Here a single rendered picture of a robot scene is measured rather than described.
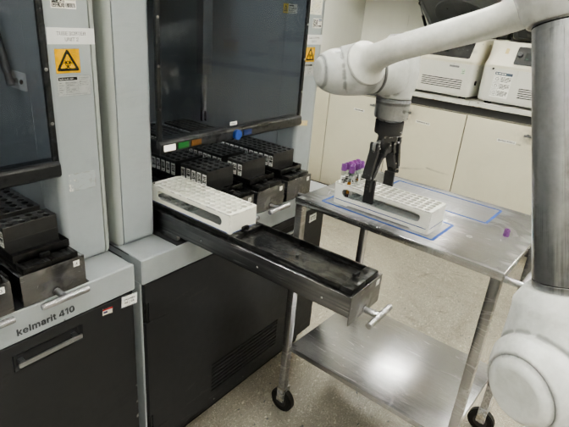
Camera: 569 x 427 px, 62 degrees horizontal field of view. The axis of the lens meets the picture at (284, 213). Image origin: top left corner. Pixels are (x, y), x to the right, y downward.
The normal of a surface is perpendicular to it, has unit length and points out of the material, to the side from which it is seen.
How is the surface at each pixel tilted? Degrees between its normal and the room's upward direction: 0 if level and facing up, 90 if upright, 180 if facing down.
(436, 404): 0
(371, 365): 0
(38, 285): 90
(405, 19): 90
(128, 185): 90
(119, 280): 90
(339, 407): 0
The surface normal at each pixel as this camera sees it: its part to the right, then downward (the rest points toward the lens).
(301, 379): 0.08, -0.92
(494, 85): -0.60, 0.27
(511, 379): -0.87, 0.22
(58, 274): 0.79, 0.29
